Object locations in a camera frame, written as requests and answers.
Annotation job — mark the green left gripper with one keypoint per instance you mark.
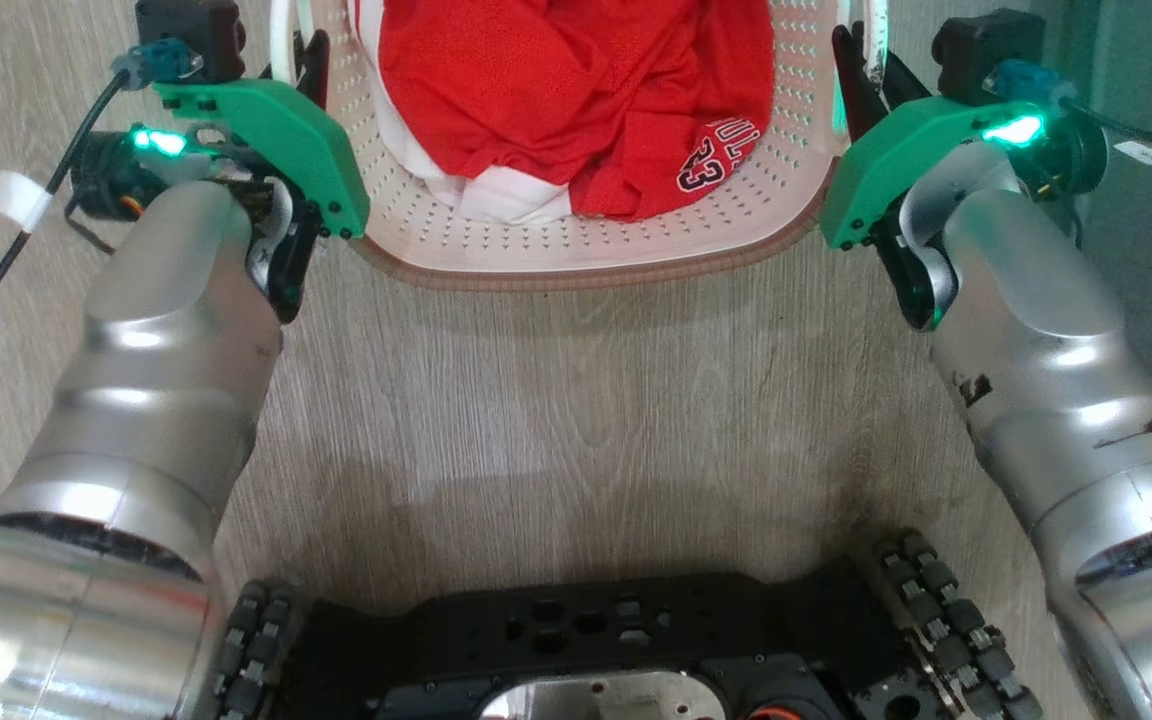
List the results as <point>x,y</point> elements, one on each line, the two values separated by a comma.
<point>286,135</point>

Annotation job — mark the black roller wheel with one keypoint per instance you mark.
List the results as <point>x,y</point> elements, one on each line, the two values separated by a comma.
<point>254,650</point>
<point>951,630</point>

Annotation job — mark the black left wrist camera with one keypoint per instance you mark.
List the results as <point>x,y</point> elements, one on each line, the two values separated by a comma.
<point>188,35</point>

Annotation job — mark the red basketball jersey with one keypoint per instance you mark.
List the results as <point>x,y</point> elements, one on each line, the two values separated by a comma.
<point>576,90</point>

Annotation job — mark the silver robot waist column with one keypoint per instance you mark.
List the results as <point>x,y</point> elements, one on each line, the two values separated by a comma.
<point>601,698</point>

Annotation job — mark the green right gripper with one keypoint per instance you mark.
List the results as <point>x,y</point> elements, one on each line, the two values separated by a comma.
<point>901,150</point>

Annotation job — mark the white garment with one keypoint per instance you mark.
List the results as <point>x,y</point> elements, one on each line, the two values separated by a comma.
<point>506,200</point>

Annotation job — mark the white perforated laundry basket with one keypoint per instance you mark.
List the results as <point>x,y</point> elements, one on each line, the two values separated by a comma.
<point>576,245</point>

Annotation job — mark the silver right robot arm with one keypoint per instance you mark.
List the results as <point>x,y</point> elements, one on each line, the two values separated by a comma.
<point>1056,380</point>

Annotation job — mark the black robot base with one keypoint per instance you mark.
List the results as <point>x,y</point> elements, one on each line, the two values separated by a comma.
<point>596,625</point>

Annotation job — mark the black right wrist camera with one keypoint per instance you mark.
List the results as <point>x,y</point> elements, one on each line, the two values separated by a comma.
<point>976,55</point>

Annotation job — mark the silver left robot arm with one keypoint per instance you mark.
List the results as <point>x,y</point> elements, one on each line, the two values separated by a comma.
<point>151,400</point>

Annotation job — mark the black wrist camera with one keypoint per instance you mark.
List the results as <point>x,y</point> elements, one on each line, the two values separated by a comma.
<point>188,35</point>
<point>976,55</point>

